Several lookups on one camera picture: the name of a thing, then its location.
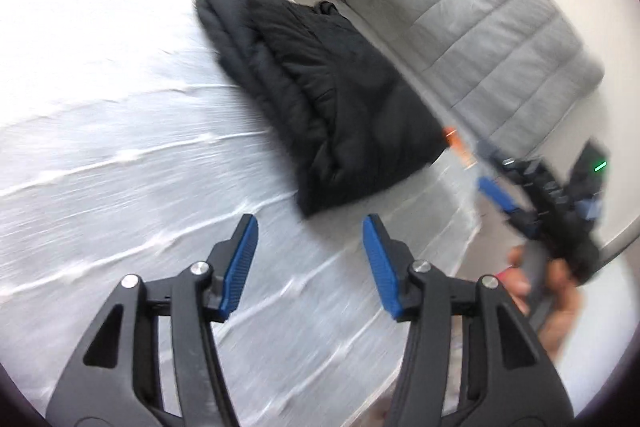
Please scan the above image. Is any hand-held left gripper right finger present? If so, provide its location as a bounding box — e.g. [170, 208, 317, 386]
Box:
[362, 213, 573, 427]

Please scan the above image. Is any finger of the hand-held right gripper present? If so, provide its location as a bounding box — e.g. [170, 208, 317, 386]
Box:
[477, 177, 538, 235]
[477, 141, 551, 192]

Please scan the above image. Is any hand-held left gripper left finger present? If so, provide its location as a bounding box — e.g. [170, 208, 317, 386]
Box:
[45, 213, 259, 427]

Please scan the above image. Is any black long coat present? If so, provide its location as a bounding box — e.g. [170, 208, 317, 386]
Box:
[194, 0, 448, 219]

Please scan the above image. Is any person's right hand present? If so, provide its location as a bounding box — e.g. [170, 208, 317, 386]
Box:
[505, 247, 583, 353]

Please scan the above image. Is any small orange packet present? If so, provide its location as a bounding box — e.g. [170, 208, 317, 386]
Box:
[444, 126, 473, 168]

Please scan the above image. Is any grey padded headboard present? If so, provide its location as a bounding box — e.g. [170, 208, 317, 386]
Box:
[310, 0, 606, 158]

